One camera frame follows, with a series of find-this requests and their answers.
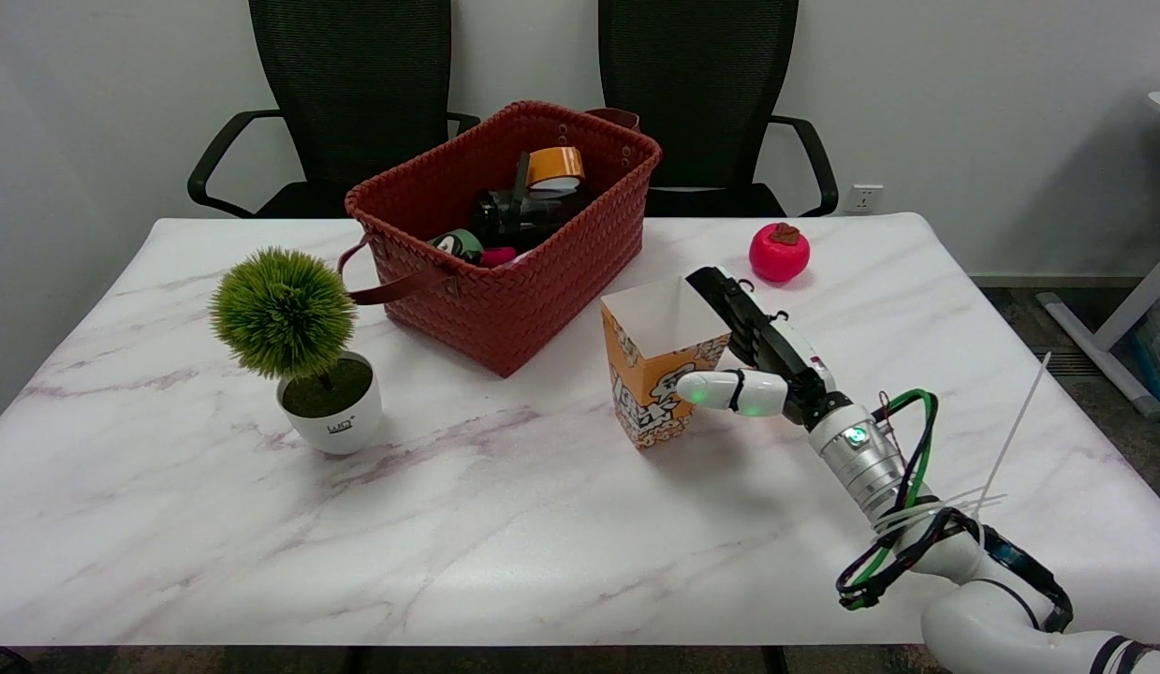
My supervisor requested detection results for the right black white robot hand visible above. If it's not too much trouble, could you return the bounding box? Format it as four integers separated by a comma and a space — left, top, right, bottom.
675, 267, 852, 432

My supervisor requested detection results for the orange white popcorn box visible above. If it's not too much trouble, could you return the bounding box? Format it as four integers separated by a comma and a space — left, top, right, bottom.
600, 274, 732, 449

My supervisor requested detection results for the red pomegranate toy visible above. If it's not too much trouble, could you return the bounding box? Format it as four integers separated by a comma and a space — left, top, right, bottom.
749, 223, 811, 284

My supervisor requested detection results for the white zip tie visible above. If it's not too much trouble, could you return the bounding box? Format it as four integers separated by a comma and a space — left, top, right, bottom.
971, 351, 1052, 527

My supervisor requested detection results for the red woven basket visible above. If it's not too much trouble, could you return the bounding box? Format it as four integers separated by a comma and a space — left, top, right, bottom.
338, 101, 663, 379

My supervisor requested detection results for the black mesh office chair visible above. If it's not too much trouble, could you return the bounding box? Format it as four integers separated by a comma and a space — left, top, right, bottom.
598, 0, 839, 218
187, 0, 481, 219

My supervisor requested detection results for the black bottle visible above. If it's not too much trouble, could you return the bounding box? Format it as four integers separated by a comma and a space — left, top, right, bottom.
471, 154, 595, 252

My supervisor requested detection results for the orange tape roll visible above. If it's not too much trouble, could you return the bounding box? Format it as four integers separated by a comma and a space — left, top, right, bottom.
525, 147, 586, 192

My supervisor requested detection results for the green toy in basket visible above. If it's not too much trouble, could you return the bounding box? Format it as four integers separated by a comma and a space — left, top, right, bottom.
428, 229, 485, 266

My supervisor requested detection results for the white desk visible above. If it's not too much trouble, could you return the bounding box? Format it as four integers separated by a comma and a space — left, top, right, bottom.
1038, 92, 1160, 422

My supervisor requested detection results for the green ball plant white pot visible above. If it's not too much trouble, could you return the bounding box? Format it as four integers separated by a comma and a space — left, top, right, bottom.
209, 246, 384, 457

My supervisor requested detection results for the green cable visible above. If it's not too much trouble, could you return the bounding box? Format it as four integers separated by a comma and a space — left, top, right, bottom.
842, 388, 940, 609

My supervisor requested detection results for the black cable bundle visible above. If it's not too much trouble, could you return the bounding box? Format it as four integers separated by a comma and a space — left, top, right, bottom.
835, 393, 1074, 634

